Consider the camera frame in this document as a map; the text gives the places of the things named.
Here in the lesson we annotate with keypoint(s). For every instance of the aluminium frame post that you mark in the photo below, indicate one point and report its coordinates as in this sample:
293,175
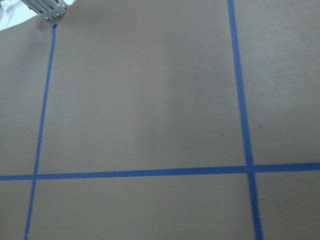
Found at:
47,9

